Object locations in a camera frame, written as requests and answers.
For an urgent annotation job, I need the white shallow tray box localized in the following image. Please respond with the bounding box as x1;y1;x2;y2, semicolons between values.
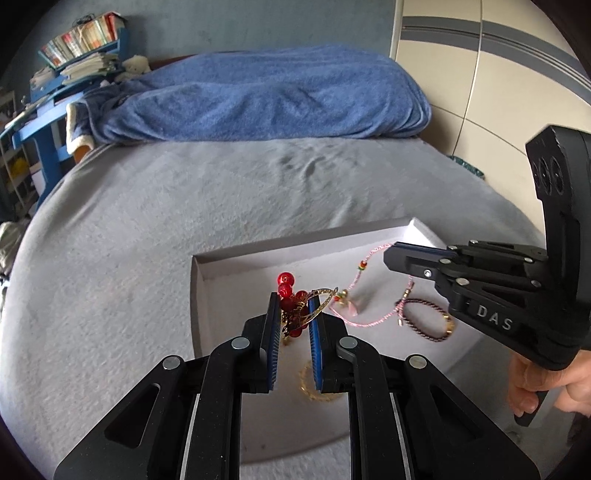
190;217;518;466

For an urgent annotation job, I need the white plush toy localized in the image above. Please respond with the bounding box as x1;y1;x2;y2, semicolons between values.
115;54;152;83

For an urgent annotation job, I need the pink beaded necklace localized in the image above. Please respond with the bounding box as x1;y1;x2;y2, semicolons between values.
329;241;416;329

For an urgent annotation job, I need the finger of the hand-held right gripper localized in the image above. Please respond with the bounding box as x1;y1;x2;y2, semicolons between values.
394;240;549;274
382;249;550;335

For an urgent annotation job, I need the white fleece-lined garment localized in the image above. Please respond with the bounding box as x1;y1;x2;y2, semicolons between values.
66;99;94;163

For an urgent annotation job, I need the green patterned cloth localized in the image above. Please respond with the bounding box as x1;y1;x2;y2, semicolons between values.
449;154;485;182

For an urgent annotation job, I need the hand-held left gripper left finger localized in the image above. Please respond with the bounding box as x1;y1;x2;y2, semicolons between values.
53;293;282;480

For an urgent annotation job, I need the yellow bead bracelet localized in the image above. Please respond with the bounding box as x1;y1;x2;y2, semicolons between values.
298;362;346;403

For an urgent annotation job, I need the blue wooden shelf desk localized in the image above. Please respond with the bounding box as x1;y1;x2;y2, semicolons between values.
0;28;131;186

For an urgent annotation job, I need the red bead gold hair ornament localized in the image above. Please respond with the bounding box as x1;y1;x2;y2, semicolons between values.
276;272;348;346

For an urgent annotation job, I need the white storage shelf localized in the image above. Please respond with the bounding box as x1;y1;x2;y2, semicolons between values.
0;90;40;220

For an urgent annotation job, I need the person's right hand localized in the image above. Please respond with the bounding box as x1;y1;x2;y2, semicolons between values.
505;348;591;416

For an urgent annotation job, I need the stack of papers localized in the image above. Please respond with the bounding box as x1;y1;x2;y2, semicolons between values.
59;52;122;86

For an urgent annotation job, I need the grey bed sheet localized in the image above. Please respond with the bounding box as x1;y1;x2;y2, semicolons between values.
0;136;561;480

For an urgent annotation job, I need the blue towel-covered pillow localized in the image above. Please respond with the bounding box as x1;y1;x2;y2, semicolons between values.
84;44;433;147

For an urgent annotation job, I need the white wardrobe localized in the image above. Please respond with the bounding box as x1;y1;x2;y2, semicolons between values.
392;0;591;222

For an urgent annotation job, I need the row of books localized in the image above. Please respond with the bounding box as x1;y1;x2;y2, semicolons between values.
39;13;126;68

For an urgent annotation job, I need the brown braided bracelet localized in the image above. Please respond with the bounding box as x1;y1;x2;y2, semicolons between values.
394;287;456;343

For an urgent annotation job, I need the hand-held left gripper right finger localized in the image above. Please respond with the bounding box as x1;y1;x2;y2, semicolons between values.
308;295;541;480

